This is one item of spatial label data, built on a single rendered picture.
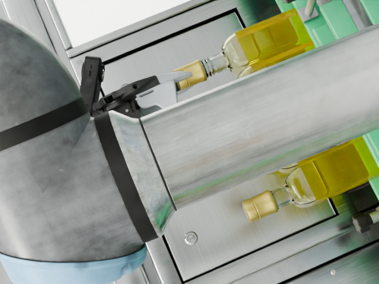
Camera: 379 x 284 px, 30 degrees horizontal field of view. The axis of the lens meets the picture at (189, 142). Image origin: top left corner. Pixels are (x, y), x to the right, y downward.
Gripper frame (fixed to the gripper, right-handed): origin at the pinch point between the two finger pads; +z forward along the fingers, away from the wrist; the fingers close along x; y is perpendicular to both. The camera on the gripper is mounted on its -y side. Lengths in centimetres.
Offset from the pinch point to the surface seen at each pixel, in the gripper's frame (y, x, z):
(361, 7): 5.6, 12.9, 25.2
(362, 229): 31.7, -5.4, 15.7
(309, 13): 0.5, 5.7, 20.8
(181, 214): 17.0, -13.2, -8.2
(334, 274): 35.7, -16.9, 11.0
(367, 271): 37.5, -17.1, 16.2
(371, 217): 30.6, -5.6, 17.8
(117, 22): -19.4, -12.3, -5.0
